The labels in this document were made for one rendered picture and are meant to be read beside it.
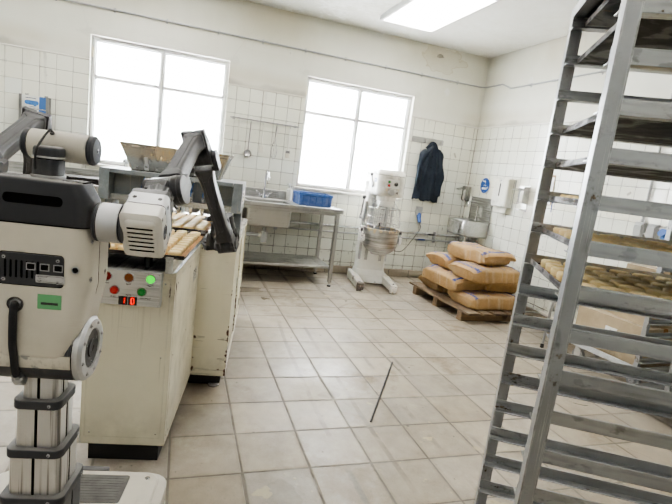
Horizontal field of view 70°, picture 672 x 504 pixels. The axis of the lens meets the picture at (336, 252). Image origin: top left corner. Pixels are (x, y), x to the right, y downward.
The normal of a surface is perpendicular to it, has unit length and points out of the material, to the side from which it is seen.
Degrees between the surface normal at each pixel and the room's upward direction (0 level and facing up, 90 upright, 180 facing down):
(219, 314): 90
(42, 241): 90
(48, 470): 90
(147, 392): 90
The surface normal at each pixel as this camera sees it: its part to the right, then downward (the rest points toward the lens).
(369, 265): 0.15, 0.18
